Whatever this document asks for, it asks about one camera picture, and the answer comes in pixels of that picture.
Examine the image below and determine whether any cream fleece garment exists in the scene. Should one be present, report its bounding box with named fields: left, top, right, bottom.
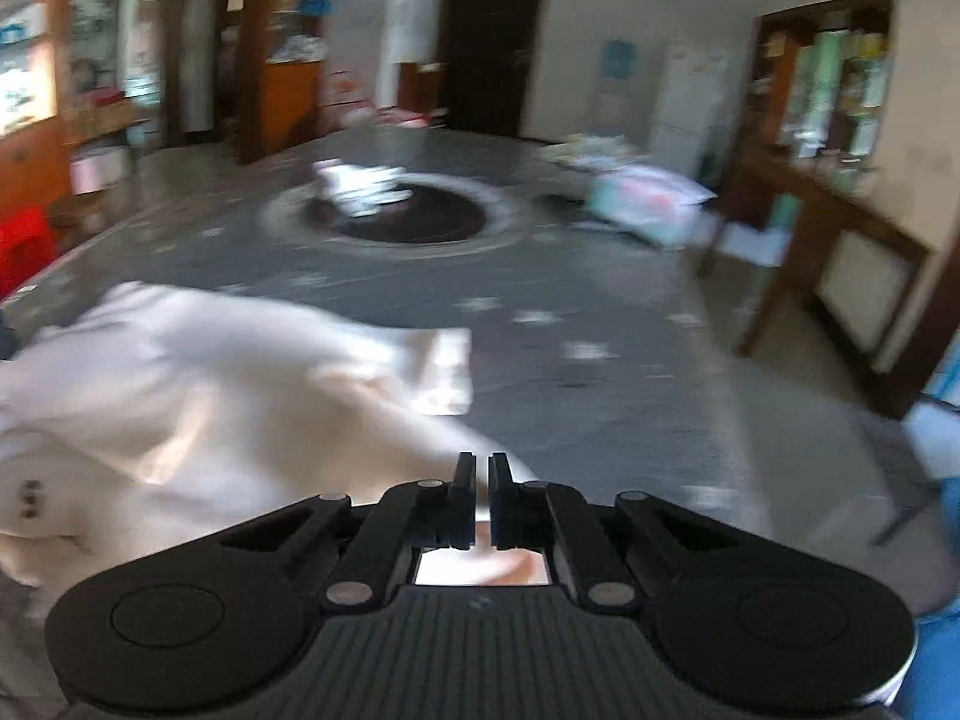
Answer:
left=2, top=283, right=496, bottom=608

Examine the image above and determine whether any black flat remote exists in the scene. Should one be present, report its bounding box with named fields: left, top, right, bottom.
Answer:
left=537, top=193, right=590, bottom=224

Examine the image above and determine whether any small white baby garment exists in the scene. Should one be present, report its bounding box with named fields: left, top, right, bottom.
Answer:
left=313, top=160, right=412, bottom=218

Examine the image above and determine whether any tissue pack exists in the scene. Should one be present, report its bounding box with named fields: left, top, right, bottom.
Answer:
left=586, top=164, right=716, bottom=249

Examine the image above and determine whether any floral patterned cloth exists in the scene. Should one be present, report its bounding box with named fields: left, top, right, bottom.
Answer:
left=539, top=133, right=647, bottom=174

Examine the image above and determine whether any water dispenser with bottle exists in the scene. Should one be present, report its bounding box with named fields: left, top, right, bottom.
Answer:
left=592, top=39, right=638, bottom=135

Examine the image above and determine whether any pink play tent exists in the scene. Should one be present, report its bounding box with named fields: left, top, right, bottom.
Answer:
left=319, top=70, right=430, bottom=135

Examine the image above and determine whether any white refrigerator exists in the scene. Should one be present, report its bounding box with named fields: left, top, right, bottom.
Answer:
left=647, top=41, right=727, bottom=179

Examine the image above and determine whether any red plastic stool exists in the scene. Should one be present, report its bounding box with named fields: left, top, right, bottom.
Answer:
left=0, top=208, right=57, bottom=298

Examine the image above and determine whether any dark wooden door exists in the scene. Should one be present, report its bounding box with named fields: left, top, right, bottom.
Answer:
left=436, top=0, right=542, bottom=137

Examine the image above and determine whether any brown wooden shelf cabinet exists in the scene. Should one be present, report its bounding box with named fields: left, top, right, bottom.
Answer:
left=213, top=0, right=331, bottom=164

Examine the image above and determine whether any orange glass display cabinet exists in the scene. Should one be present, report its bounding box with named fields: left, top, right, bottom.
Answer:
left=2, top=0, right=71, bottom=218

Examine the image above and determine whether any wooden wall display cabinet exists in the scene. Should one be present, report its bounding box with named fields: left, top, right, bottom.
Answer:
left=743, top=0, right=896, bottom=190

